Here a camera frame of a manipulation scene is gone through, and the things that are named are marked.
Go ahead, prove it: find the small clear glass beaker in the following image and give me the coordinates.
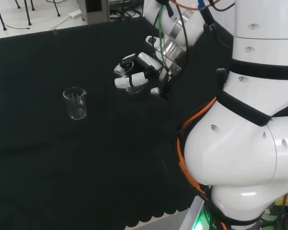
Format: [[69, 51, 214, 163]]
[[114, 60, 144, 95]]

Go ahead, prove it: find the yellow stop button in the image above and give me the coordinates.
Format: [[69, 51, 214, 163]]
[[274, 188, 288, 216]]

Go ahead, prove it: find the thin grey floor cable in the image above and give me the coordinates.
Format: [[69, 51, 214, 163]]
[[0, 3, 31, 30]]

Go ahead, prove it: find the black cable with plug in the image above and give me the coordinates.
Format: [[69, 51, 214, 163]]
[[198, 0, 228, 85]]

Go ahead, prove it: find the grey metal box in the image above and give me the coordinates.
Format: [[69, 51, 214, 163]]
[[83, 0, 111, 25]]

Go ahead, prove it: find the black bench cloth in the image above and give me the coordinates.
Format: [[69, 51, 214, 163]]
[[0, 16, 234, 228]]

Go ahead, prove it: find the black tripod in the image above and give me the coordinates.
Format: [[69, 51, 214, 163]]
[[53, 0, 61, 17], [0, 0, 36, 31]]

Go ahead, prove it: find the green cable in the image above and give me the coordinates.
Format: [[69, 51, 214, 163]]
[[157, 4, 170, 71]]

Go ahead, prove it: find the clear glass beaker with spout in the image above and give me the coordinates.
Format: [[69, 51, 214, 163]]
[[62, 86, 88, 120]]

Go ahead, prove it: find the orange cable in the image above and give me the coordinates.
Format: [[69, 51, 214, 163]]
[[169, 0, 219, 11], [176, 96, 228, 230]]

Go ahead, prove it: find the black cable bundle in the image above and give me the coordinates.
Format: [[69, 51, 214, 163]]
[[109, 1, 144, 20]]

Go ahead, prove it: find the white power strip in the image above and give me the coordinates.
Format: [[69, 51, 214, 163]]
[[68, 10, 84, 19]]

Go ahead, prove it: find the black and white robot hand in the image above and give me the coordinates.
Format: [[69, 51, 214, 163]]
[[114, 35, 171, 99]]

